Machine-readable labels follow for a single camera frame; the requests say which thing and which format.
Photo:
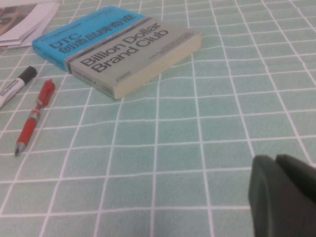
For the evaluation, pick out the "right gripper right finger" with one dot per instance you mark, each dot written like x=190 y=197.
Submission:
x=298 y=172

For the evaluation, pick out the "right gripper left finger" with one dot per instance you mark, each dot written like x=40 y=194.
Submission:
x=271 y=209

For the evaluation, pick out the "white marker black cap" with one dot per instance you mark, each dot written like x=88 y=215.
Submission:
x=17 y=85

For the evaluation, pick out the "red gel pen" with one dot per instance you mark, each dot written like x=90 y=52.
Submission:
x=30 y=123

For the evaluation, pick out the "green checkered tablecloth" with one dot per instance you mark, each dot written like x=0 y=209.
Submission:
x=187 y=138

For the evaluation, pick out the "blue and grey book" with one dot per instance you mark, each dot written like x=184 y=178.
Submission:
x=123 y=51

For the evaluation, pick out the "photo brochure stack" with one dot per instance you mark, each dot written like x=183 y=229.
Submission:
x=27 y=22

